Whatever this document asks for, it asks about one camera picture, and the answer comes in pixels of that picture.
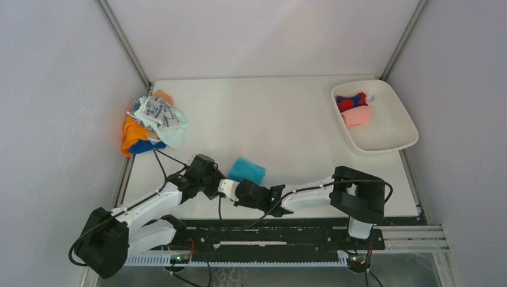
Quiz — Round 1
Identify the orange towel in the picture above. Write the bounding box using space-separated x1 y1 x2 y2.
121 90 174 157

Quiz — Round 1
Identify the bright blue towel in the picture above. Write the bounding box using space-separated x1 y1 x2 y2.
228 157 266 185

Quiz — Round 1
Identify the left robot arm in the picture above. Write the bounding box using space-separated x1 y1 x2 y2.
68 162 226 279

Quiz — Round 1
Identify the red blue rolled towel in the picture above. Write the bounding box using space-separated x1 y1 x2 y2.
335 92 368 113

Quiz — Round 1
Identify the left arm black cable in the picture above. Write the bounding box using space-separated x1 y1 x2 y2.
68 148 187 267

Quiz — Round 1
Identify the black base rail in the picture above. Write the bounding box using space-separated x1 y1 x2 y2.
165 218 386 264

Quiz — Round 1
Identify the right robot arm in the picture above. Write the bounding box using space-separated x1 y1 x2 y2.
219 166 393 249

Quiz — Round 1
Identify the white plastic tray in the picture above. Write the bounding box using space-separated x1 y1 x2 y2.
331 80 419 155

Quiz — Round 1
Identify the pink rolled towel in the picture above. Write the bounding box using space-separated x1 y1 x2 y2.
341 105 371 128

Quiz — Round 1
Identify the mint green towel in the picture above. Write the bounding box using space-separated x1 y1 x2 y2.
128 96 188 148

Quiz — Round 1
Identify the dark blue towel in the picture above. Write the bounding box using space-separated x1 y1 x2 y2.
126 140 167 157

